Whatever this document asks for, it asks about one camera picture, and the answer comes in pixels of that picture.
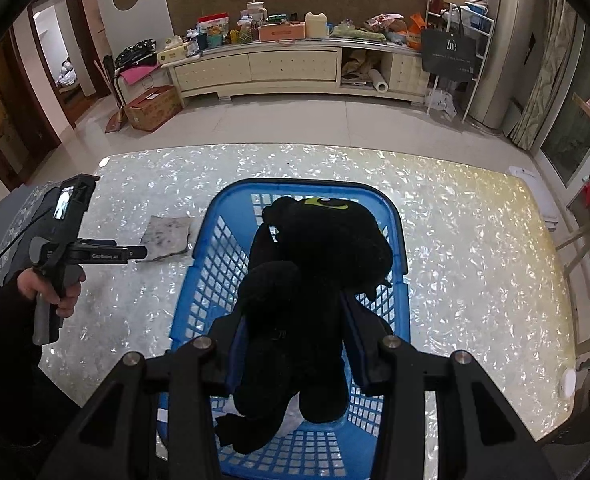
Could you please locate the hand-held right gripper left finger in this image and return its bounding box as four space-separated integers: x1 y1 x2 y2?
60 316 250 480

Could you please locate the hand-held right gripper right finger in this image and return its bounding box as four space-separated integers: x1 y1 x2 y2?
341 294 551 480

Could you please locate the black plush toy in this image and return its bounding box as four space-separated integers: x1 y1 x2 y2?
216 196 393 456

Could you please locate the white cloth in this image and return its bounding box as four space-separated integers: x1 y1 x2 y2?
215 400 306 436

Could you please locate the blue plastic basket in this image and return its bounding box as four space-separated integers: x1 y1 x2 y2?
156 178 410 480

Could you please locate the person's left forearm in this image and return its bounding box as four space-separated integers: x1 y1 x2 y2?
0 284 83 461

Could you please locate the person's left hand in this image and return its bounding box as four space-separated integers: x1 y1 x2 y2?
17 265 86 318

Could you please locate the grey stained cloth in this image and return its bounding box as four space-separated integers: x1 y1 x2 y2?
140 215 196 263

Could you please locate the grey fabric chair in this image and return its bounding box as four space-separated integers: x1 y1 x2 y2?
0 180 78 286

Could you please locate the broom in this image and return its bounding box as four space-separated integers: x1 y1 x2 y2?
93 60 126 133

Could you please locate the cardboard box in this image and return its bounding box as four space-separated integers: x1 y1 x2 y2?
124 85 183 132

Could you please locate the pink cloth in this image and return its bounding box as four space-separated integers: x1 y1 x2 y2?
120 64 163 83

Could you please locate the black patterned clothes pile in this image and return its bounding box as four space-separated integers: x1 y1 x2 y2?
114 40 157 68

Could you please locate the tissue box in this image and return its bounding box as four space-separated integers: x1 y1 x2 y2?
157 45 191 64

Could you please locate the red snack bag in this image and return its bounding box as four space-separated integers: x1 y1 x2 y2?
198 14 231 36

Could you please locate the cream television cabinet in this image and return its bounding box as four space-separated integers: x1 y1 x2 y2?
162 42 431 106

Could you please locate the white plastic bag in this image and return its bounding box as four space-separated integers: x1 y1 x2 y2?
427 89 457 120

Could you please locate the pink box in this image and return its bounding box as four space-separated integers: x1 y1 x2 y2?
258 24 306 42

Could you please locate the white plastic jug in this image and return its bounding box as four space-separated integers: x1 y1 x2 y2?
305 11 331 38

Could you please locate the dark shopping bag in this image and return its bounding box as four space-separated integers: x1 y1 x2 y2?
420 5 478 81

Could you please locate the patterned curtain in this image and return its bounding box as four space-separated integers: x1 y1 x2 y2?
508 0 576 151

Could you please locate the white metal rack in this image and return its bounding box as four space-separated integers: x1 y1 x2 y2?
425 0 494 121

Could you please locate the standing air conditioner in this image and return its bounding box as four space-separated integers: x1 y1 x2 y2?
468 0 541 131

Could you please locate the brown wooden door frame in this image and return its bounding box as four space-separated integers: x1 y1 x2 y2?
27 0 110 128
0 30 50 191

